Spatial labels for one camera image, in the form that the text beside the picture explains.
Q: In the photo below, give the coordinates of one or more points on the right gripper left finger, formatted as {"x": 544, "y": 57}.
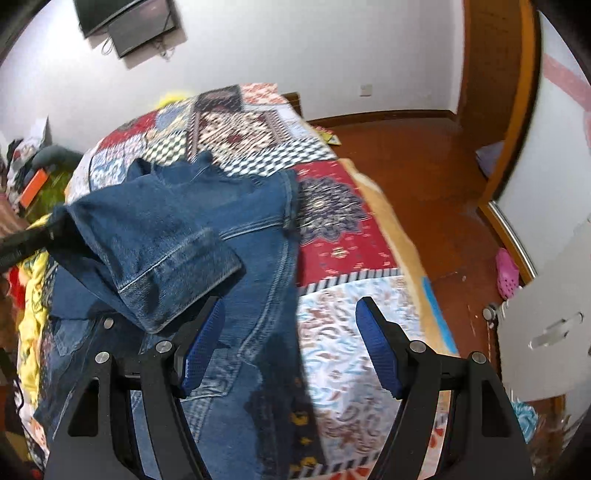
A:
{"x": 121, "y": 406}

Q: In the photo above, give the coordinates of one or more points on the blue denim jacket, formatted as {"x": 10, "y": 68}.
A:
{"x": 138, "y": 259}

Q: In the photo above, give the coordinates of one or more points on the red fuzzy garment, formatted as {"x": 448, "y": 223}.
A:
{"x": 16, "y": 290}

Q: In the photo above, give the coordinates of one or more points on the yellow printed garment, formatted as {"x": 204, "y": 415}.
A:
{"x": 31, "y": 275}

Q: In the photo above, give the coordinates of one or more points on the orange box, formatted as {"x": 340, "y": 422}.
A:
{"x": 33, "y": 188}

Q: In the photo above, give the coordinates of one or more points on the green cloth covered table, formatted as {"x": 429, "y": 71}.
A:
{"x": 52, "y": 194}

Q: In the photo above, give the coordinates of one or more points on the dark grey plush item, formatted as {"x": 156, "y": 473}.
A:
{"x": 56, "y": 156}

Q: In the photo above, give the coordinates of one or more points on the pink croc shoe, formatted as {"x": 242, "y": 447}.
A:
{"x": 508, "y": 274}

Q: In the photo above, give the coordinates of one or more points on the yellow plush pillow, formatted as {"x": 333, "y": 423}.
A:
{"x": 171, "y": 97}

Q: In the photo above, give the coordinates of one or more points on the patchwork patterned bedspread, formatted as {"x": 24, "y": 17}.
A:
{"x": 353, "y": 245}

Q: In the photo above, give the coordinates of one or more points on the small dark wall monitor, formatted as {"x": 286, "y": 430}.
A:
{"x": 142, "y": 23}

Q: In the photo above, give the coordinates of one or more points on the white wall socket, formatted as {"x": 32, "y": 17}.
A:
{"x": 366, "y": 90}

